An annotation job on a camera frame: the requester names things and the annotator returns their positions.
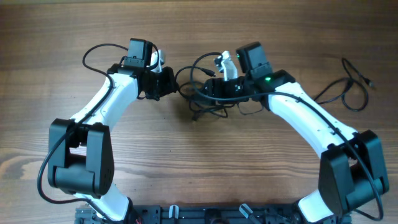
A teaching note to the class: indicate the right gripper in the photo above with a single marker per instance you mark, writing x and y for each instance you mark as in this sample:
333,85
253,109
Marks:
211,88

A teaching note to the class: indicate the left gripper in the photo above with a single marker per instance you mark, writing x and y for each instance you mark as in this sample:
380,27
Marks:
170,81

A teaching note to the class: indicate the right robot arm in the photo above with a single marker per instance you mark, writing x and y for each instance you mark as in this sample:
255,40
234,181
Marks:
352,166

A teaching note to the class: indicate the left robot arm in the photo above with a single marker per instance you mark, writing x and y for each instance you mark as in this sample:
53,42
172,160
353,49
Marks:
80,160

